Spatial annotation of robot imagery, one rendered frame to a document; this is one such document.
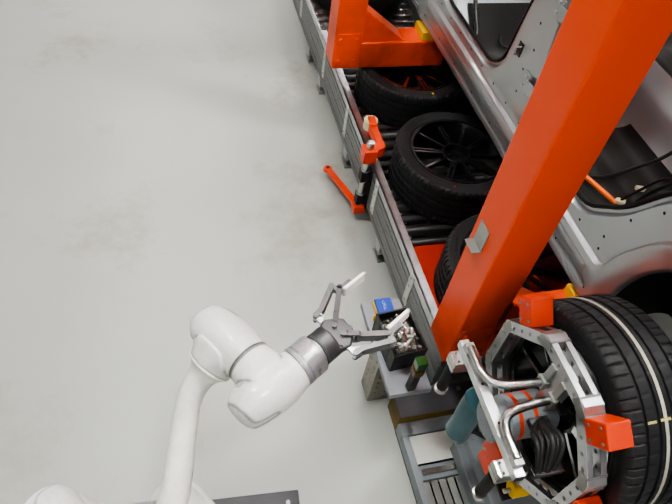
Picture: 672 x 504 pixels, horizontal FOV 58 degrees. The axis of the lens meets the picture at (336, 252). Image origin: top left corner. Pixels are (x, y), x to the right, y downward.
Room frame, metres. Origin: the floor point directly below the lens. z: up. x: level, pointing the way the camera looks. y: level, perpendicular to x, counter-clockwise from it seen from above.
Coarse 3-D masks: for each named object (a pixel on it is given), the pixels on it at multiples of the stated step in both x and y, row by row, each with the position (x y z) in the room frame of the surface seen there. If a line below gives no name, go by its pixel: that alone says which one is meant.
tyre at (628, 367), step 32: (576, 320) 1.06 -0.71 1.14; (608, 320) 1.07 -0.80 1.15; (640, 320) 1.09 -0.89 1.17; (512, 352) 1.17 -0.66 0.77; (608, 352) 0.95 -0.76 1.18; (608, 384) 0.87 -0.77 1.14; (640, 384) 0.87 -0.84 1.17; (640, 416) 0.80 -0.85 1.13; (640, 448) 0.73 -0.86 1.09; (608, 480) 0.70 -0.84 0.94; (640, 480) 0.68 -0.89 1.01
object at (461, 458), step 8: (456, 448) 1.07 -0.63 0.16; (464, 448) 1.08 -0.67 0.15; (456, 456) 1.05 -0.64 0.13; (464, 456) 1.05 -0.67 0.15; (456, 464) 1.03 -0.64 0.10; (464, 464) 1.01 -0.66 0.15; (464, 472) 0.98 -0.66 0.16; (472, 472) 0.99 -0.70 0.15; (464, 480) 0.96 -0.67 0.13; (472, 480) 0.95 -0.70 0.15; (464, 488) 0.94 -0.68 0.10; (472, 496) 0.89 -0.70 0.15
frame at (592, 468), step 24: (504, 336) 1.13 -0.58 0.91; (528, 336) 1.06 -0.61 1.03; (552, 336) 1.01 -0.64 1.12; (504, 360) 1.14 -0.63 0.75; (552, 360) 0.95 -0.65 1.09; (576, 360) 0.94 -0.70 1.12; (576, 384) 0.87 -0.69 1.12; (576, 408) 0.81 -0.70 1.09; (600, 408) 0.81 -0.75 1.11; (600, 456) 0.73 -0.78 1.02; (528, 480) 0.77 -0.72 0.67; (576, 480) 0.69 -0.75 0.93; (600, 480) 0.68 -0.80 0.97
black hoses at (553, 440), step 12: (528, 420) 0.81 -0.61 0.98; (540, 420) 0.81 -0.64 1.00; (552, 432) 0.76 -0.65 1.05; (540, 444) 0.72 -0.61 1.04; (552, 444) 0.72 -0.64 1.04; (564, 444) 0.73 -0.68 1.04; (540, 456) 0.69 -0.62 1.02; (552, 456) 0.70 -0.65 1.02; (540, 468) 0.68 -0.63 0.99; (552, 468) 0.68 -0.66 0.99
